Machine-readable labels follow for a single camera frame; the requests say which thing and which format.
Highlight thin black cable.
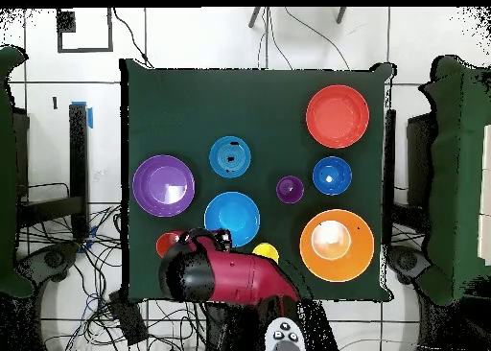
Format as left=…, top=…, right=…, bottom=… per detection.
left=283, top=7, right=351, bottom=71

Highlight black power strip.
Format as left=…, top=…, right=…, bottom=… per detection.
left=107, top=289, right=150, bottom=346

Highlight black pedestal leg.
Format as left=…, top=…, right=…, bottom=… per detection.
left=16, top=241, right=82, bottom=285
left=386, top=245, right=433, bottom=285

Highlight large purple plastic bowl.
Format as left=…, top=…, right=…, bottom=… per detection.
left=131, top=153, right=197, bottom=219

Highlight dark green tablecloth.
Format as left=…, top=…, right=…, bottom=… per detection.
left=120, top=58, right=396, bottom=303

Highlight orange-red plastic cup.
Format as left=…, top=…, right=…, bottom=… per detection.
left=155, top=230, right=185, bottom=259

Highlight yellow plastic cup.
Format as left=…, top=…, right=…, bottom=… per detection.
left=251, top=242, right=281, bottom=265

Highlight white boxes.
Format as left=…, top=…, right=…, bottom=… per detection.
left=477, top=123, right=491, bottom=268

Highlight green cloth side table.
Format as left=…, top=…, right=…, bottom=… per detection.
left=0, top=45, right=37, bottom=299
left=415, top=55, right=491, bottom=307

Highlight black square frame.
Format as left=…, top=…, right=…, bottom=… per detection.
left=56, top=8, right=115, bottom=54

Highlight medium light blue bowl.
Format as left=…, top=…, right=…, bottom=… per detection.
left=203, top=191, right=262, bottom=248

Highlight purple plastic cup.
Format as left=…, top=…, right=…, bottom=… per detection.
left=275, top=175, right=305, bottom=205

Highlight orange shallow plastic bowl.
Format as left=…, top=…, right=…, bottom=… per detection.
left=305, top=83, right=370, bottom=150

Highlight large yellow plastic bowl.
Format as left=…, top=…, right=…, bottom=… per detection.
left=299, top=208, right=376, bottom=284

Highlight black cable tangle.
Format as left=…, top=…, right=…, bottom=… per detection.
left=18, top=202, right=206, bottom=351

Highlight small light blue bowl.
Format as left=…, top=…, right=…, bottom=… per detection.
left=208, top=135, right=253, bottom=179

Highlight small dark blue bowl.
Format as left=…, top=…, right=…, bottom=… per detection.
left=312, top=155, right=353, bottom=197

